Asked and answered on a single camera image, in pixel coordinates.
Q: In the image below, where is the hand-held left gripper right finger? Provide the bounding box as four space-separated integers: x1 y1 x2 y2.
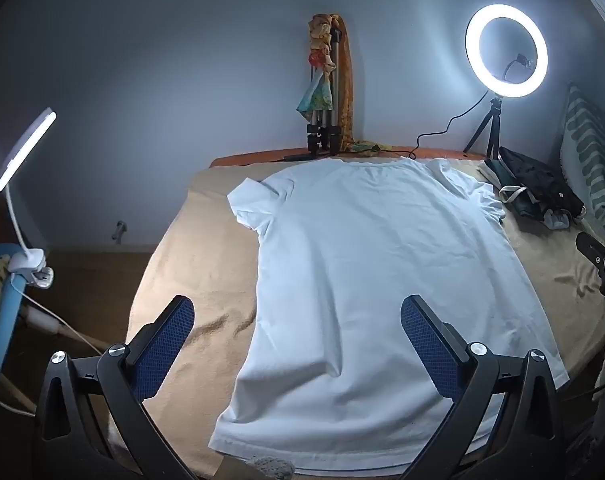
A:
400 294 567 480

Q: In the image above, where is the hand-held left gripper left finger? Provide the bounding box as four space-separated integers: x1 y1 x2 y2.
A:
35 295 196 480

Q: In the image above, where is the white t-shirt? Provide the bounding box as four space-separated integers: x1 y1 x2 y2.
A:
208 157 569 476

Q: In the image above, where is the beige blanket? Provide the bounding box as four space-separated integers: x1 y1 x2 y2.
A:
110 157 605 480

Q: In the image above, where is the black cloth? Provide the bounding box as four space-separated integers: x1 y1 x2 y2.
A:
499 146 587 224

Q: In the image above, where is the green striped pillow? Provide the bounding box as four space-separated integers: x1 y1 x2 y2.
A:
557 82 605 235

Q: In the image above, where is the grey knitted item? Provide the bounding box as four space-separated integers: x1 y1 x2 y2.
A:
252 455 296 480

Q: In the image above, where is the small black tripod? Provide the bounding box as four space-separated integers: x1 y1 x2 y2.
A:
463 97 504 161

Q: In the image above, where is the white clip-on desk lamp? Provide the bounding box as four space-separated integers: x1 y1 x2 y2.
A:
0 108 58 291

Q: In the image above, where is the folded tripod with colourful cloth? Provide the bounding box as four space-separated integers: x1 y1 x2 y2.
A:
331 12 383 155

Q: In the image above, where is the colourful cloth doll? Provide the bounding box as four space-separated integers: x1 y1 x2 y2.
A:
296 12 341 122

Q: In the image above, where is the black ring light cable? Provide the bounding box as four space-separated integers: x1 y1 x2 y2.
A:
282 92 489 162

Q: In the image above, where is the white ring light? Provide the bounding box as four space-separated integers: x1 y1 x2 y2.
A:
465 4 549 99

